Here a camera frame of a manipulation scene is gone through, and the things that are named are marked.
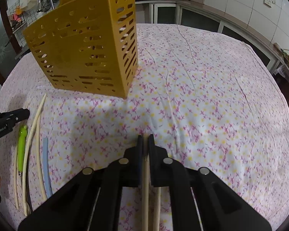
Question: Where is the green handled spoon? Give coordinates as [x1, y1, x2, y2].
[17, 125, 28, 176]

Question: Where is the cream chopstick long curved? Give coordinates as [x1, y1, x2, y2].
[22, 94, 47, 217]

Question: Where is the light blue handled spoon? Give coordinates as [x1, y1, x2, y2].
[42, 137, 53, 198]

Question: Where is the kitchen faucet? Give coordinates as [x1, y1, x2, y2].
[37, 0, 55, 13]

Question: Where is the kitchen counter with cabinets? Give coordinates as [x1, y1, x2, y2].
[136, 0, 284, 73]

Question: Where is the cream chopstick beside blue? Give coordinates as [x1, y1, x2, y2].
[36, 115, 47, 201]

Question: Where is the cream chopstick under gripper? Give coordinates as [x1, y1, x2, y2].
[153, 187, 161, 231]

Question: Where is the dark glass door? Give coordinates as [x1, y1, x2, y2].
[0, 0, 22, 85]

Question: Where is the floral pink tablecloth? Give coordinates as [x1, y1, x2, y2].
[0, 24, 289, 230]

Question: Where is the yellow perforated utensil holder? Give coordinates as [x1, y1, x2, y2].
[23, 0, 138, 98]

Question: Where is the white wall socket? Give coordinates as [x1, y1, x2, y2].
[263, 0, 276, 7]

